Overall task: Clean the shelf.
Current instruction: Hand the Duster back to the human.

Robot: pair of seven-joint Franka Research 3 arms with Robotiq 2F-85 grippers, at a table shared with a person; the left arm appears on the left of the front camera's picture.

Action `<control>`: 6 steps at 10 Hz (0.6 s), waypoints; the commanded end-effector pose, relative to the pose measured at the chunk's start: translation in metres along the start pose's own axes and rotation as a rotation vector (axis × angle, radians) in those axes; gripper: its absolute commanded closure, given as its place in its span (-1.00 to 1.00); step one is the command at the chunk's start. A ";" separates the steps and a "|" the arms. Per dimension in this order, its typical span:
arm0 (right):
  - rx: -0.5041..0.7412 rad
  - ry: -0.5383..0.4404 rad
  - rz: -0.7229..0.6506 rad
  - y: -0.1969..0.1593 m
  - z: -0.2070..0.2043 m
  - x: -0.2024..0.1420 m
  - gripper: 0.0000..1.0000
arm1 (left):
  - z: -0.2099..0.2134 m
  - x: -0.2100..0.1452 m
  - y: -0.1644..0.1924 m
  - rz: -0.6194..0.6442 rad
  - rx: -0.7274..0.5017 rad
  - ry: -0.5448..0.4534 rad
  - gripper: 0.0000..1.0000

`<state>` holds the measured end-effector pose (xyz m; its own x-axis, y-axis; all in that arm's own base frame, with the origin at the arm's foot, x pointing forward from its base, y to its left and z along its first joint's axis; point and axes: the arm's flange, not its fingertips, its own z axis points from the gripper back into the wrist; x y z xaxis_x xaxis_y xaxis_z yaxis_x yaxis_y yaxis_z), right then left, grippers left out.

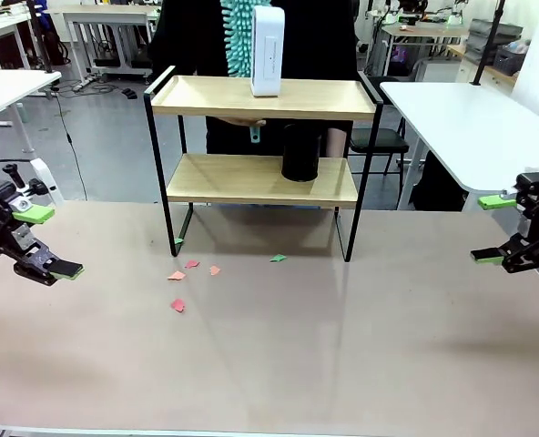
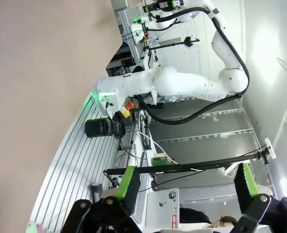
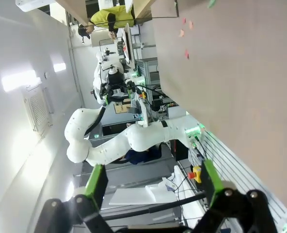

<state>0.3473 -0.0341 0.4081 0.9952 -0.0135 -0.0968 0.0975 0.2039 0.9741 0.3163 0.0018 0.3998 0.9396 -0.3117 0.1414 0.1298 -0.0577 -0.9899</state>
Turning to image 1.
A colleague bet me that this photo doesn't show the black cylindrical container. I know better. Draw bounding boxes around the black cylindrical container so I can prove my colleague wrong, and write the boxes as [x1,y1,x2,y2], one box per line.
[280,122,321,183]

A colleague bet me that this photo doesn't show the teal bristle duster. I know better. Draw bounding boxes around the teal bristle duster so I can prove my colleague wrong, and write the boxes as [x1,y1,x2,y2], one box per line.
[220,0,264,145]

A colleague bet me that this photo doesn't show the white rectangular box device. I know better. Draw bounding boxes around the white rectangular box device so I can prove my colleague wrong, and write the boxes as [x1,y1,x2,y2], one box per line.
[249,5,285,98]

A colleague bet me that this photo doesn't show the person's right hand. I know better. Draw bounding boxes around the person's right hand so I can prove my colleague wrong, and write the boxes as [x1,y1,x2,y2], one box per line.
[217,117,268,129]

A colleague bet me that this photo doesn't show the black bag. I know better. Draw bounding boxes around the black bag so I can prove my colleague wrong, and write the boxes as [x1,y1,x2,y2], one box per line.
[408,149,470,212]

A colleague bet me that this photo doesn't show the white table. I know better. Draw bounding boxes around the white table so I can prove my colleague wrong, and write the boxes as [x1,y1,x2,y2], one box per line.
[0,69,66,206]
[380,80,539,213]

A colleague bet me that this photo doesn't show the black folding chair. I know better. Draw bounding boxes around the black folding chair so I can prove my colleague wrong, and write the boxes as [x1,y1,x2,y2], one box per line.
[347,120,411,195]

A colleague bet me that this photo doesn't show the wooden desk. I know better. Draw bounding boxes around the wooden desk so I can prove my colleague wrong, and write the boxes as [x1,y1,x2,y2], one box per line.
[446,43,521,88]

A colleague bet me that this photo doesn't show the dark plastic crate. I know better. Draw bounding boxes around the dark plastic crate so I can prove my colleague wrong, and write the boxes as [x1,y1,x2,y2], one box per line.
[494,41,531,73]

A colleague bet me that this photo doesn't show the black vertical pole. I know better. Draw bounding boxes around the black vertical pole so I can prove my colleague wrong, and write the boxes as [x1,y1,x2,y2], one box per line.
[472,0,507,87]
[25,0,55,75]

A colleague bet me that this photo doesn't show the grey stacked document trays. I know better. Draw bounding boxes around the grey stacked document trays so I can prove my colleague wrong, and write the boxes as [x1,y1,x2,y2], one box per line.
[464,17,524,65]

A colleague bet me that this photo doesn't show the wooden top table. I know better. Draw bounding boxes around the wooden top table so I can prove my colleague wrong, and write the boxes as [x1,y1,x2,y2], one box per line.
[381,21,471,76]

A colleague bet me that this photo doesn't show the person in black shirt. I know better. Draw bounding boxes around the person in black shirt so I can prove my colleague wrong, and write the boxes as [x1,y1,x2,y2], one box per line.
[148,0,361,157]

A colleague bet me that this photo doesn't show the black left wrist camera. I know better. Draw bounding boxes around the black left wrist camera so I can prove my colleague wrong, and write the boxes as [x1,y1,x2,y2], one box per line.
[3,163,47,198]

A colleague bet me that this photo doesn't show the black floor cable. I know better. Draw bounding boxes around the black floor cable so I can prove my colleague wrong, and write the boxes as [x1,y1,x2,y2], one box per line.
[50,88,89,201]

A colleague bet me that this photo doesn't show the black frame wooden shelf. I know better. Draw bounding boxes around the black frame wooden shelf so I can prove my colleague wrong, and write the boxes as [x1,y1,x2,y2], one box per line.
[143,66,384,264]

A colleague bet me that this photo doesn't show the white frame desk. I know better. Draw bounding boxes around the white frame desk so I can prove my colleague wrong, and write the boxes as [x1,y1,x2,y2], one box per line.
[46,3,161,86]

